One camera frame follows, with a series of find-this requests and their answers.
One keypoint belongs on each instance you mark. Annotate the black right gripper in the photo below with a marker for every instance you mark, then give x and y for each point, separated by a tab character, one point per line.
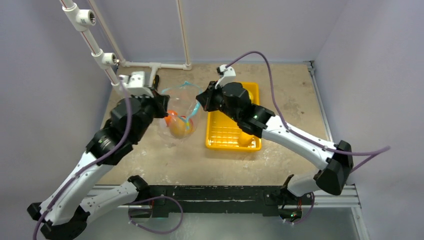
205	100

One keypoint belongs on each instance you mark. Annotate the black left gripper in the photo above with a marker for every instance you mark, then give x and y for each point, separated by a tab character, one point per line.
162	102

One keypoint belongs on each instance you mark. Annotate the orange fruit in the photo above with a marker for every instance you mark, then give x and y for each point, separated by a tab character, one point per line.
171	114

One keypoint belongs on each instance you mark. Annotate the clear zip top bag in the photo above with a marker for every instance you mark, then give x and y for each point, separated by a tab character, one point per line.
183	101

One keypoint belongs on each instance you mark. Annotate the yellow peach with leaf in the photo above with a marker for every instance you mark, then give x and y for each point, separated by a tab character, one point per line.
179	132

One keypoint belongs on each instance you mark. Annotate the red apple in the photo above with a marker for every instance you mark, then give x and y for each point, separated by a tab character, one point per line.
183	122

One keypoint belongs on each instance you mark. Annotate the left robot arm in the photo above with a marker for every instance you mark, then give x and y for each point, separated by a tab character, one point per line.
68	211

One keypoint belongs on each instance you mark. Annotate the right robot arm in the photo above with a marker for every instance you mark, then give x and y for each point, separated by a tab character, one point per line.
333	160

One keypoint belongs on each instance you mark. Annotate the black yellow screwdriver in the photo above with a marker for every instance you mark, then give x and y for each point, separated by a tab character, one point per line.
156	82

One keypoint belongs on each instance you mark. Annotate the yellow plastic tray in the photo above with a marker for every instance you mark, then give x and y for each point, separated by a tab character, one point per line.
222	132

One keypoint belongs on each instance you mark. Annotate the yellow banana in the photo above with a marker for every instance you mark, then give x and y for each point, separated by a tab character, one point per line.
251	95

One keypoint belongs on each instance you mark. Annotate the small yellow mango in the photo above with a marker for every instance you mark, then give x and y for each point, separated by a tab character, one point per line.
246	140

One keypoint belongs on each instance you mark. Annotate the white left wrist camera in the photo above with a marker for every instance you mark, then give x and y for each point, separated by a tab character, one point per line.
137	84

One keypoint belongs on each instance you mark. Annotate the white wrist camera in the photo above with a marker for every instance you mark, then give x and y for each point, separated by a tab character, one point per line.
227	75
137	84

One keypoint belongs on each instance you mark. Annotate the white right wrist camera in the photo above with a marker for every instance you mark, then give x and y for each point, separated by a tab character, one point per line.
227	75

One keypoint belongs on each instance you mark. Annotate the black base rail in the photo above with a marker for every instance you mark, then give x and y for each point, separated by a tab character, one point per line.
266	200

